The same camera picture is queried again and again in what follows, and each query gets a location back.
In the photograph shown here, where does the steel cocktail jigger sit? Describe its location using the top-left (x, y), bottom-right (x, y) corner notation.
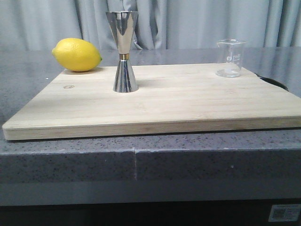
top-left (106, 11), bottom-right (138, 93)

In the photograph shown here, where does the clear glass beaker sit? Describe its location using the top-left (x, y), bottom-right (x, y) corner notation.
top-left (216, 39), bottom-right (246, 78)

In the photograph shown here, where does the wooden cutting board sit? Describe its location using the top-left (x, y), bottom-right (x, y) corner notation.
top-left (3, 64), bottom-right (301, 140)

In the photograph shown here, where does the grey curtain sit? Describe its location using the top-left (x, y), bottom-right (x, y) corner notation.
top-left (0, 0), bottom-right (301, 51)

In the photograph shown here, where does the yellow lemon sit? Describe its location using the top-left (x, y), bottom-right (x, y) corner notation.
top-left (52, 38), bottom-right (102, 72)

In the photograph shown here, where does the white QR code sticker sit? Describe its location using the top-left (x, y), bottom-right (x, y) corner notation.
top-left (268, 204), bottom-right (301, 222)

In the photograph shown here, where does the black cutting board handle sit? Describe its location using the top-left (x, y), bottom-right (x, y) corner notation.
top-left (256, 73), bottom-right (289, 91)

